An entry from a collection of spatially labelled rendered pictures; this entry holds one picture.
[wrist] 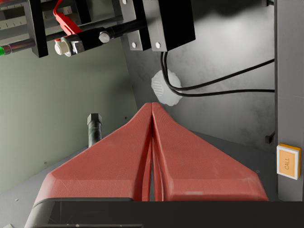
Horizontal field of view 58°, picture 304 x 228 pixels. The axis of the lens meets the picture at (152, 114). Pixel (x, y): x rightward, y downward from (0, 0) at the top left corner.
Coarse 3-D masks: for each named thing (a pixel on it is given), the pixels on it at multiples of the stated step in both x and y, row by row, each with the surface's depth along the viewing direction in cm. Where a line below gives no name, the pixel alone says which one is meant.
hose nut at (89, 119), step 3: (90, 114) 41; (93, 114) 41; (96, 114) 41; (99, 114) 41; (90, 117) 40; (93, 117) 40; (96, 117) 40; (99, 117) 41; (87, 120) 41; (90, 120) 40; (93, 120) 40; (96, 120) 40; (99, 120) 40; (87, 123) 40
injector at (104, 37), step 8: (120, 24) 44; (128, 24) 45; (136, 24) 46; (144, 24) 47; (80, 32) 40; (88, 32) 40; (96, 32) 41; (104, 32) 40; (112, 32) 43; (120, 32) 44; (128, 32) 46; (72, 40) 38; (80, 40) 39; (88, 40) 40; (96, 40) 41; (104, 40) 40; (88, 48) 41
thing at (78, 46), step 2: (76, 42) 36; (78, 42) 36; (80, 42) 36; (74, 44) 36; (76, 44) 36; (78, 44) 36; (80, 44) 36; (74, 46) 36; (76, 46) 36; (78, 46) 36; (80, 46) 36; (76, 48) 36; (78, 48) 36; (80, 48) 36; (82, 48) 37; (76, 50) 36; (78, 50) 36; (80, 50) 36; (82, 50) 37; (76, 52) 36; (78, 52) 36; (80, 52) 37
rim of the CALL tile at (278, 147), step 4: (280, 148) 41; (284, 148) 40; (288, 148) 40; (292, 152) 39; (296, 152) 39; (296, 156) 39; (296, 160) 39; (296, 164) 40; (296, 168) 40; (296, 172) 40; (288, 176) 42; (292, 176) 41; (296, 176) 41
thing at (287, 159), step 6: (282, 144) 41; (282, 150) 40; (300, 150) 39; (282, 156) 41; (288, 156) 40; (294, 156) 39; (300, 156) 40; (282, 162) 41; (288, 162) 41; (294, 162) 40; (282, 168) 42; (288, 168) 41; (288, 174) 41
